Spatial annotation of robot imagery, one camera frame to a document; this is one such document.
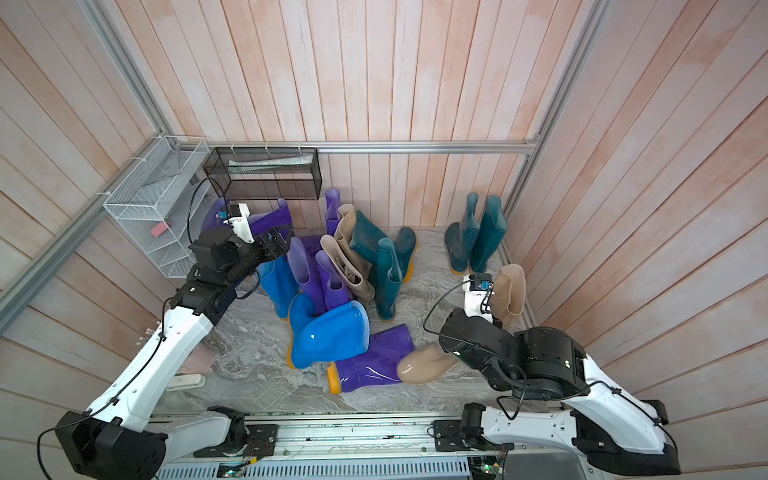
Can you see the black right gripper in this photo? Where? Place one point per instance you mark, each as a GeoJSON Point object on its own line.
{"type": "Point", "coordinates": [455, 318]}

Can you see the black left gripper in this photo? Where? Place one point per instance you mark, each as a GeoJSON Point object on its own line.
{"type": "Point", "coordinates": [281, 245]}

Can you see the large beige boot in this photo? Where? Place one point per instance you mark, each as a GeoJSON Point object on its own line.
{"type": "Point", "coordinates": [425, 364]}

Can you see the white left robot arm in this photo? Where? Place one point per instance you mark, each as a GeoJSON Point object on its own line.
{"type": "Point", "coordinates": [131, 399]}

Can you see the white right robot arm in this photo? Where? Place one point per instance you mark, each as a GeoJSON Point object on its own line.
{"type": "Point", "coordinates": [553, 394]}

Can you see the lilac purple boot left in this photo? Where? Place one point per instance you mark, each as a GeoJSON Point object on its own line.
{"type": "Point", "coordinates": [305, 272]}

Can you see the lilac purple boot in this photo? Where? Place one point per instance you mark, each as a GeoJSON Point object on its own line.
{"type": "Point", "coordinates": [334, 290]}
{"type": "Point", "coordinates": [305, 272]}

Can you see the small blue boot standing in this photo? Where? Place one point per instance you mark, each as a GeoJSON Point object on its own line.
{"type": "Point", "coordinates": [279, 284]}

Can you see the lilac purple boot right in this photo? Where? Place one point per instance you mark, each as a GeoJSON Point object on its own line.
{"type": "Point", "coordinates": [334, 290]}

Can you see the large purple boot lying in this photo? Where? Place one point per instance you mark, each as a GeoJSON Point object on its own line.
{"type": "Point", "coordinates": [377, 366]}

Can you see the large blue boot lying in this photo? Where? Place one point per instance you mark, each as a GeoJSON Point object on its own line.
{"type": "Point", "coordinates": [338, 334]}

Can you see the pink eraser block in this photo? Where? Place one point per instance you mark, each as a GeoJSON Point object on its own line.
{"type": "Point", "coordinates": [159, 229]}

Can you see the vented grille strip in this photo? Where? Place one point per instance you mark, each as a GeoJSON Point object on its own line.
{"type": "Point", "coordinates": [449, 467]}

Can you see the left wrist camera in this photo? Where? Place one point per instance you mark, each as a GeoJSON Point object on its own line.
{"type": "Point", "coordinates": [238, 215]}

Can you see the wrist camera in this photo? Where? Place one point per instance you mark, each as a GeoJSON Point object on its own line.
{"type": "Point", "coordinates": [238, 215]}
{"type": "Point", "coordinates": [478, 290]}

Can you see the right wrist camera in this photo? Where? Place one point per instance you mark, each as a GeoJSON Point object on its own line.
{"type": "Point", "coordinates": [478, 290]}

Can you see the black mesh wall basket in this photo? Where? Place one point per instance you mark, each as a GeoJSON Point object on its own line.
{"type": "Point", "coordinates": [265, 173]}

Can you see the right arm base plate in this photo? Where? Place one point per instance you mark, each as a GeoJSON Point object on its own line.
{"type": "Point", "coordinates": [450, 436]}

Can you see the white wire wall shelf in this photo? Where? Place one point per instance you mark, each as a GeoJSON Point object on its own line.
{"type": "Point", "coordinates": [165, 183]}

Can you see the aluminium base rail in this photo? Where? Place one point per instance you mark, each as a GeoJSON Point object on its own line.
{"type": "Point", "coordinates": [306, 437]}

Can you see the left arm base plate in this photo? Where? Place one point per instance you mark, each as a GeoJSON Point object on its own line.
{"type": "Point", "coordinates": [253, 441]}

